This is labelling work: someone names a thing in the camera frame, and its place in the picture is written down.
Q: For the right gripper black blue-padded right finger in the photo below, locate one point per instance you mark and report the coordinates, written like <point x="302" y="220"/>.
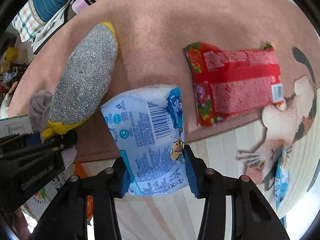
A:
<point x="252" y="215"/>

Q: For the light blue tissue pack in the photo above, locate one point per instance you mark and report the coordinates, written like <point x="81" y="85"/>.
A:
<point x="147" y="126"/>

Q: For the orange panda snack bag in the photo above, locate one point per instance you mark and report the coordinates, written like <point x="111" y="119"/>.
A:
<point x="80" y="171"/>

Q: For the red snack package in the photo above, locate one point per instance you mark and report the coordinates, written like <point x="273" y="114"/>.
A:
<point x="227" y="83"/>

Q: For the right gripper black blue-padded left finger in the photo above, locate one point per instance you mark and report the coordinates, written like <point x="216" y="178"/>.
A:
<point x="65" y="217"/>

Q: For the lilac cloth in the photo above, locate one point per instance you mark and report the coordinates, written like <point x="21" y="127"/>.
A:
<point x="39" y="109"/>

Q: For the plaid blue folded quilt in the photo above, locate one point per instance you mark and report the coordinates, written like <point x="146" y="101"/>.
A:
<point x="37" y="16"/>

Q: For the silver yellow scrubber sponge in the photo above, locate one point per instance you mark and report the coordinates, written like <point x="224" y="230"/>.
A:
<point x="84" y="81"/>

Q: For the slim blue snack packet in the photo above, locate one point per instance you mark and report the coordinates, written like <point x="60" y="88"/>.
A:
<point x="282" y="178"/>

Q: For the brown cardboard box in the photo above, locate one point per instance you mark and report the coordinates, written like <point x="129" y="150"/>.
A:
<point x="16" y="125"/>

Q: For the white folding bed table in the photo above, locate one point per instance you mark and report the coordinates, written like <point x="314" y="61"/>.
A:
<point x="55" y="24"/>

